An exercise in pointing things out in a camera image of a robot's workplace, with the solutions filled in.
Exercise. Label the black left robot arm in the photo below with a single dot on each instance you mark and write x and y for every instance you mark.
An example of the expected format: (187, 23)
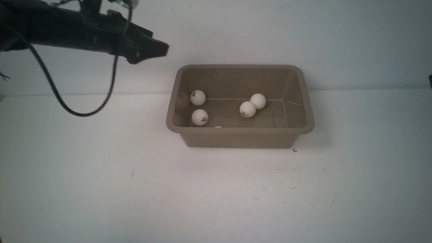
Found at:
(40, 23)

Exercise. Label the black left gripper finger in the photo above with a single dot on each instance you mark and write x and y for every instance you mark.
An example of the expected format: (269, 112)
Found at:
(138, 50)

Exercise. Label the tan plastic storage bin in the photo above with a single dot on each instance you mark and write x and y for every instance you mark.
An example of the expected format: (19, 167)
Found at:
(286, 116)

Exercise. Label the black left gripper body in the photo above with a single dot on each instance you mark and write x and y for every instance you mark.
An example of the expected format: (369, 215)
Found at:
(128, 31)

